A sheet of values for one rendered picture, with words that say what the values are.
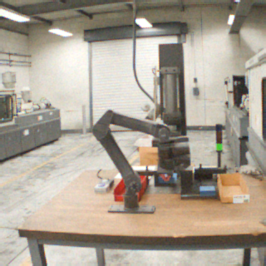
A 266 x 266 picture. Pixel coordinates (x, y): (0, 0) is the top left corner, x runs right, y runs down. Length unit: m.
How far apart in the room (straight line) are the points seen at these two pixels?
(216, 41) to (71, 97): 5.37
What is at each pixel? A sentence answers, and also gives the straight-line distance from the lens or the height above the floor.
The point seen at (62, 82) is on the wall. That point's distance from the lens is 12.08.
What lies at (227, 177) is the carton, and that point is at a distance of 1.71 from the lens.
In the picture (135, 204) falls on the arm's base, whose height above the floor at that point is 0.94.
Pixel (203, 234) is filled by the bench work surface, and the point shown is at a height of 0.90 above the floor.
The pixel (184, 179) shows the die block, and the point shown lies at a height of 0.94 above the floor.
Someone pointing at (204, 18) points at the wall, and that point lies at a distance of 11.15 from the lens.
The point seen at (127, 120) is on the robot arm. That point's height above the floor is 1.28.
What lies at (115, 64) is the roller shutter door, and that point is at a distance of 11.33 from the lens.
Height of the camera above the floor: 1.40
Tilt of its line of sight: 12 degrees down
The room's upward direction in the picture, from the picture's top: 2 degrees counter-clockwise
